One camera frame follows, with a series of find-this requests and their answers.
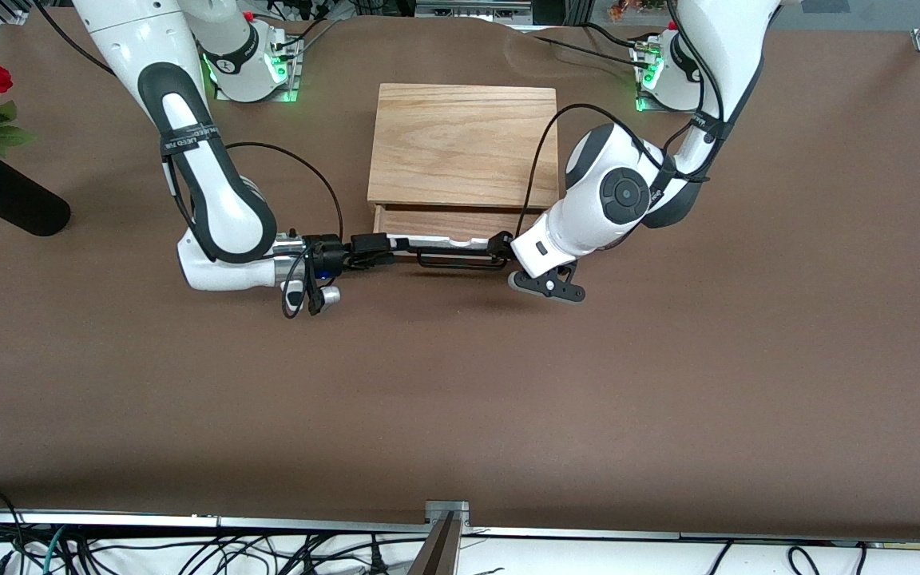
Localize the black metal drawer handle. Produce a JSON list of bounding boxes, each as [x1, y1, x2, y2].
[[406, 246, 510, 272]]

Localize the light wooden drawer cabinet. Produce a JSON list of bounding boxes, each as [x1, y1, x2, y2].
[[367, 83, 561, 237]]

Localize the black cylindrical vase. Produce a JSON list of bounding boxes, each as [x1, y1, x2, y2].
[[0, 155, 72, 237]]

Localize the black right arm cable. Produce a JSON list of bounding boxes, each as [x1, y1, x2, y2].
[[33, 0, 346, 320]]

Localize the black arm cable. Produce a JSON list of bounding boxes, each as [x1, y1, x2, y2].
[[33, 0, 346, 320], [513, 0, 726, 240]]

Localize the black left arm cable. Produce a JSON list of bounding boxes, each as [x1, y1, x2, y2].
[[513, 0, 726, 240]]

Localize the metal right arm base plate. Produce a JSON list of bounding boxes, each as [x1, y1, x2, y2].
[[203, 35, 303, 104]]

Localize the black left base cable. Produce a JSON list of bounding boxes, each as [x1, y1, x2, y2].
[[522, 22, 656, 66]]

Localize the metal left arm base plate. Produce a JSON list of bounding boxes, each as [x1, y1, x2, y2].
[[629, 38, 704, 114]]

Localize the black right base cables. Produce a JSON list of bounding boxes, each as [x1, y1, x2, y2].
[[256, 0, 349, 50]]

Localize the grey metal camera bracket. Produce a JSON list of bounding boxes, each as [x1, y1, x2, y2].
[[406, 500, 470, 575]]

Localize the aluminium table edge rail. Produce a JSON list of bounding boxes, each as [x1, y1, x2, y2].
[[0, 506, 920, 550]]

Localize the black floor cable bundle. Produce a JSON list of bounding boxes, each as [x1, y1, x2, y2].
[[0, 484, 429, 575]]

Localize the teal floor cable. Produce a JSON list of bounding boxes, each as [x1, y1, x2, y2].
[[42, 525, 68, 575]]

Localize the black looped floor cable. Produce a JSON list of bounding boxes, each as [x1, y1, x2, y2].
[[704, 540, 872, 575]]

